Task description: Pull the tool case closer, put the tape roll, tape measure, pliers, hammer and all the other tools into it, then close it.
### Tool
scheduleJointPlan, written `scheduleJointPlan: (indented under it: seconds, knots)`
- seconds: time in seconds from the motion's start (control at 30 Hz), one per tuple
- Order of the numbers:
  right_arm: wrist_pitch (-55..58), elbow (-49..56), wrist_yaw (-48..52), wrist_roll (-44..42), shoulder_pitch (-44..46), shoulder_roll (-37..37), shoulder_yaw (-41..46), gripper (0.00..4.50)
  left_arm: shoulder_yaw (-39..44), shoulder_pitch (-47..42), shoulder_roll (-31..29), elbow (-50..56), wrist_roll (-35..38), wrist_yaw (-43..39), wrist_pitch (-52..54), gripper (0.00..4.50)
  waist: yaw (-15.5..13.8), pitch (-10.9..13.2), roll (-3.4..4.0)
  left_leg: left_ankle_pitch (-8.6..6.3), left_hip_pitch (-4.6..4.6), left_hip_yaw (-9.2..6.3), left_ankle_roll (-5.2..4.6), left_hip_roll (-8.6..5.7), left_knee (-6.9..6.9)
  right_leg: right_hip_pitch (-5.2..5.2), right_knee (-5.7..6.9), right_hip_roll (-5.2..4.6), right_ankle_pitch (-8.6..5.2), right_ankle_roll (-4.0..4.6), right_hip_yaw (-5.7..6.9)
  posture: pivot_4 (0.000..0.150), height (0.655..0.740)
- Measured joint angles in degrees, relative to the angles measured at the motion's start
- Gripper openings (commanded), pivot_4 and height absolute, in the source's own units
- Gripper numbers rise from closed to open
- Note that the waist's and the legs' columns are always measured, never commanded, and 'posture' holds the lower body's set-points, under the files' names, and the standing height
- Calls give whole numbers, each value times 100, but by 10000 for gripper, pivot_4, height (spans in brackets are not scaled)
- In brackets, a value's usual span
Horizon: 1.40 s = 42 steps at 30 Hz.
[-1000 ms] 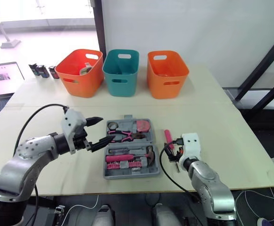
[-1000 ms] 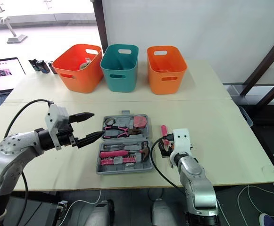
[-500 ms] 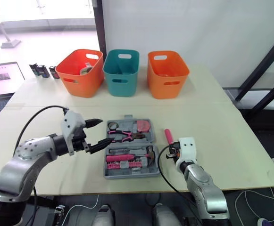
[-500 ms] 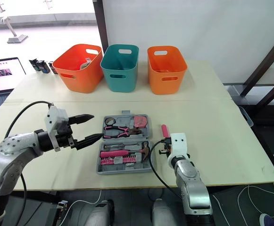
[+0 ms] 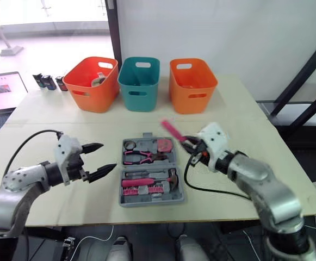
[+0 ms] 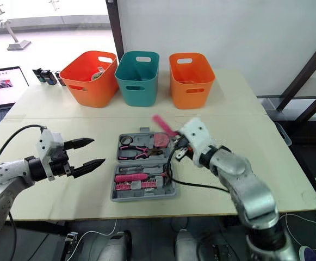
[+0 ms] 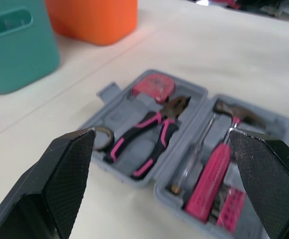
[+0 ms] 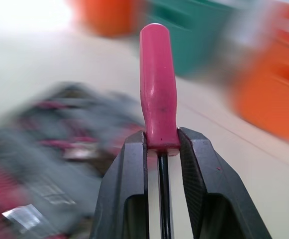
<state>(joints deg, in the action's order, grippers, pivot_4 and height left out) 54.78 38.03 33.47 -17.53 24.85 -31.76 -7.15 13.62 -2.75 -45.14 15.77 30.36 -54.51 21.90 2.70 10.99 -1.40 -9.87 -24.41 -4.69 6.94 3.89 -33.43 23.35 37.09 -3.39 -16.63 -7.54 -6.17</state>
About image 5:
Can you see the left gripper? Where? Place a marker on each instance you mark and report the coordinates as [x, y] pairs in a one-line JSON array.
[[74, 170]]

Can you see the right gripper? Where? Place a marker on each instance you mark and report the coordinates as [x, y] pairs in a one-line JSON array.
[[199, 152]]

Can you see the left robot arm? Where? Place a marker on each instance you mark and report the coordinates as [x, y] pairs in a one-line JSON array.
[[16, 190]]

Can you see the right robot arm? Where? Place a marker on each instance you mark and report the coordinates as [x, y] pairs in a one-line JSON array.
[[266, 187]]

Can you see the pink tape measure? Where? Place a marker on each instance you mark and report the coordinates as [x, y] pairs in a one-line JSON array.
[[164, 145]]

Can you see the roll of tape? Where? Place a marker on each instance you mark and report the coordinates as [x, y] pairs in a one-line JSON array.
[[130, 145]]

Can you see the grey tool case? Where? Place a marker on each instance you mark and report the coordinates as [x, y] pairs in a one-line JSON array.
[[152, 199]]

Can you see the orange plastic basket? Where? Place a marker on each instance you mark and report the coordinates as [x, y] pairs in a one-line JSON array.
[[190, 104]]

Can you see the pink bit holder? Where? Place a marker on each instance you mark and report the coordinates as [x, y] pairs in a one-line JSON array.
[[133, 191]]

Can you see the red bit set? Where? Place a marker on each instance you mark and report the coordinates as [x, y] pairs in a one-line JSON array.
[[156, 189]]

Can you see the red-orange plastic basket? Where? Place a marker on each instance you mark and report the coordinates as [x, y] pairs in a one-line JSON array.
[[92, 100]]

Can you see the teal plastic basket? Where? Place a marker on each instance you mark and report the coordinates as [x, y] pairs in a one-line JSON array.
[[140, 100]]

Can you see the grey item in basket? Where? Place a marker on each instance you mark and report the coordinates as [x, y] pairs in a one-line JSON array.
[[97, 81]]

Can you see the robot body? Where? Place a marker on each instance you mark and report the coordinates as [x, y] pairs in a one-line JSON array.
[[185, 250]]

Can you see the laptop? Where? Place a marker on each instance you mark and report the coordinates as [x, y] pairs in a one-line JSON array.
[[2, 89]]

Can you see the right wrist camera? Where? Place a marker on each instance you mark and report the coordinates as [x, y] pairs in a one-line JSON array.
[[214, 141]]

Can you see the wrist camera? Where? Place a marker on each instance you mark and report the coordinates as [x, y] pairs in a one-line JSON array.
[[214, 141], [66, 148]]

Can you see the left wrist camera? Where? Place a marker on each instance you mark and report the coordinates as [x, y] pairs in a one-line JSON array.
[[66, 148]]

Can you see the black metal frame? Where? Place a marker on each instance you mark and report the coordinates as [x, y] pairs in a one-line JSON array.
[[304, 89]]

